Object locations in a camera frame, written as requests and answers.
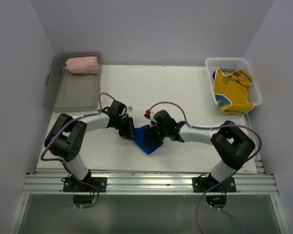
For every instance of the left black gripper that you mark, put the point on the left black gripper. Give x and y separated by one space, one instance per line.
129 132

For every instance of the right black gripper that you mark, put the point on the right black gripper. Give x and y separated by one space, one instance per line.
149 139

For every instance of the blue towel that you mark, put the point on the blue towel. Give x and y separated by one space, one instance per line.
143 142

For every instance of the pink towel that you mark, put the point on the pink towel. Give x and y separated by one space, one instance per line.
83 65

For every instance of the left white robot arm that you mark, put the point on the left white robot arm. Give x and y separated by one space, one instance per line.
64 141

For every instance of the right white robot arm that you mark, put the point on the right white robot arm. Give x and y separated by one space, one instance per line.
231 143

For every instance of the yellow towel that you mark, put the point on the yellow towel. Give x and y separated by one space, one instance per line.
231 91

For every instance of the grey transparent plastic bin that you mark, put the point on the grey transparent plastic bin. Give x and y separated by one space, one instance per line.
66 92

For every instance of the white plastic basket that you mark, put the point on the white plastic basket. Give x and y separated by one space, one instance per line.
212 64

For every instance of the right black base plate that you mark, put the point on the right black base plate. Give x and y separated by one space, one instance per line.
203 183

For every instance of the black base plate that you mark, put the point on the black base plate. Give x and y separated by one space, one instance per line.
203 183
71 185

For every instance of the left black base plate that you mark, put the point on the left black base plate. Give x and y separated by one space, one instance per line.
71 185

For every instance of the aluminium mounting rail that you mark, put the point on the aluminium mounting rail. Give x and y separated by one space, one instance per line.
48 181

